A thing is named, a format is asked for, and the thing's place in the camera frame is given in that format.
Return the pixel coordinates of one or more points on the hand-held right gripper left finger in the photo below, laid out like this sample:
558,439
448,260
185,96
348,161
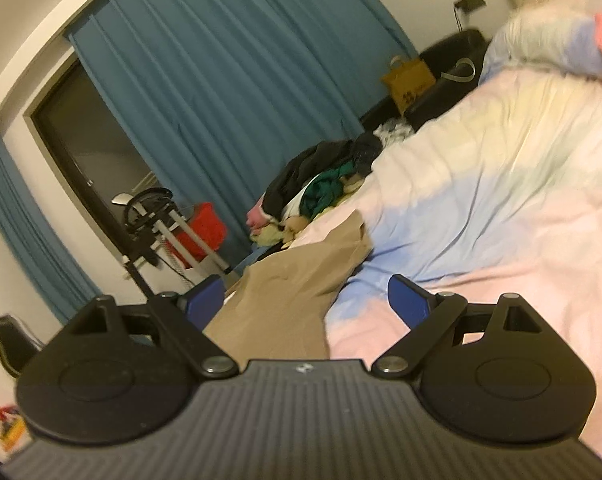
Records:
206,297

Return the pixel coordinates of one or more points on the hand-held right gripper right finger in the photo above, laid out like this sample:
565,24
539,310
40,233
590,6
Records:
403,300

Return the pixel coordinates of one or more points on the tan printed shirt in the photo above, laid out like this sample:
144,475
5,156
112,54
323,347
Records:
291,300

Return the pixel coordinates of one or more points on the pile of mixed clothes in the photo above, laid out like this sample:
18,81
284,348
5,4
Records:
321,185

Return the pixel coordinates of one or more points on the black metal stand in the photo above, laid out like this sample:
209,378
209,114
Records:
141,277

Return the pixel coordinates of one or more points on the garment steamer stand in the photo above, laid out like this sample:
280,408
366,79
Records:
161,220

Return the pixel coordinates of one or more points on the pastel tie-dye blanket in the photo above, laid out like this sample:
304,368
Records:
481,185

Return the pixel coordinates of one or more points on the white patterned cloth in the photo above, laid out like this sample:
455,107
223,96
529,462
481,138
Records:
393,131

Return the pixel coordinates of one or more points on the narrow blue curtain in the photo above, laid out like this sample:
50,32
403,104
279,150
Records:
26,225

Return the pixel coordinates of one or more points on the wavy black-framed mirror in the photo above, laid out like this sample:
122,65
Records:
11,342

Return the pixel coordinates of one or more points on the dark window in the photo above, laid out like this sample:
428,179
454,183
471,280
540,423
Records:
81,135

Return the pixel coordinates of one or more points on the black leather sofa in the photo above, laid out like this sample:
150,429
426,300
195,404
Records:
446,95

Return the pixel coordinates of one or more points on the wide blue curtain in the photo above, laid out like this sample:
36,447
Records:
206,85

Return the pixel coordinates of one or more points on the yellow paper bag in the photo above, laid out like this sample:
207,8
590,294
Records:
408,82

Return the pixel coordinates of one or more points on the orange box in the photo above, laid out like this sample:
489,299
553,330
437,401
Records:
11,430

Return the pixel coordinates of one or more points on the dark wall outlet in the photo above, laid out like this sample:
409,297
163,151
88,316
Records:
470,1

